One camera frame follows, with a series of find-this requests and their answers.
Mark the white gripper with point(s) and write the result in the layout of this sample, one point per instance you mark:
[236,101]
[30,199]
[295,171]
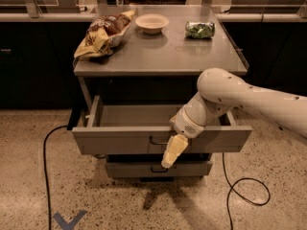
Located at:
[187,124]

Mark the grey top drawer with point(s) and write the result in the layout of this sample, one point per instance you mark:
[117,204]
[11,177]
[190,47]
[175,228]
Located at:
[145,129]

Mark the grey drawer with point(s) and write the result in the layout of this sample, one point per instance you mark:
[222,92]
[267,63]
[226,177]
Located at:
[154,169]
[145,129]

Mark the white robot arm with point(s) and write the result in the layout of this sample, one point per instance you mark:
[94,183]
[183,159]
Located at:
[218,92]

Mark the grey bottom drawer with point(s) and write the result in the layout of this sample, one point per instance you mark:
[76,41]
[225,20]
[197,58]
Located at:
[154,169]

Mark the grey metal drawer cabinet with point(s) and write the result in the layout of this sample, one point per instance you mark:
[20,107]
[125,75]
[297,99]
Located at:
[157,69]

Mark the white paper bowl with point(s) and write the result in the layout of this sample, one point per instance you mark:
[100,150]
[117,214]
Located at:
[152,23]

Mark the brown yellow chip bag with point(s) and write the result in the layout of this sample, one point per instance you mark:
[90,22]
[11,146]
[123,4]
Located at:
[104,34]

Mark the dark counter with rail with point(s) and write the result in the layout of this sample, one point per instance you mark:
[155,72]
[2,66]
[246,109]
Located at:
[37,70]

